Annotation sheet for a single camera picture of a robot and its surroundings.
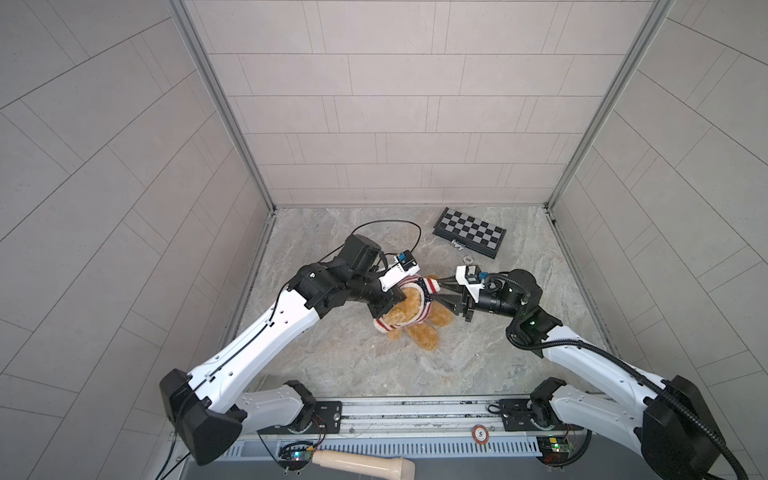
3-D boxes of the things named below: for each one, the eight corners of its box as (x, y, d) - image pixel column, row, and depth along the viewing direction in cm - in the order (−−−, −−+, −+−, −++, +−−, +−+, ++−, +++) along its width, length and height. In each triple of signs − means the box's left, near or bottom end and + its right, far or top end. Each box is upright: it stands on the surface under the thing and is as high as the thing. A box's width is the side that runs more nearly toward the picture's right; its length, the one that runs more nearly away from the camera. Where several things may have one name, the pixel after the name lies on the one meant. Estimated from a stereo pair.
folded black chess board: (433, 233, 111) (433, 226, 108) (445, 213, 117) (446, 206, 115) (495, 259, 103) (498, 253, 101) (505, 236, 110) (507, 229, 107)
